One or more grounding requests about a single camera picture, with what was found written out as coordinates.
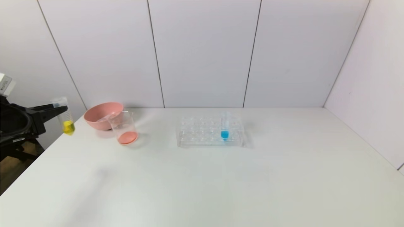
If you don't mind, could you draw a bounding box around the black chair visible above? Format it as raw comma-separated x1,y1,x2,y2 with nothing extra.
0,141,45,163

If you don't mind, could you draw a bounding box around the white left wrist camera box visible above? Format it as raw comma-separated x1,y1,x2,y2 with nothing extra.
0,73,16,97

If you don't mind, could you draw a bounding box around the pink plastic bowl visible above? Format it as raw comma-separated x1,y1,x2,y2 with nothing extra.
83,102,124,131

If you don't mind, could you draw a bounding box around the blue pigment test tube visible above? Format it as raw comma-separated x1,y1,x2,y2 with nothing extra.
220,111,230,142

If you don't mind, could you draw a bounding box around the yellow pigment test tube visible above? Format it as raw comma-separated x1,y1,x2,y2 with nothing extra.
50,97,76,136

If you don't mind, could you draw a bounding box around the clear acrylic test tube rack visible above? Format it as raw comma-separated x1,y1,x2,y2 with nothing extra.
176,115,245,148

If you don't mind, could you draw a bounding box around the clear glass beaker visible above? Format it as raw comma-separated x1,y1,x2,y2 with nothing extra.
108,111,139,145

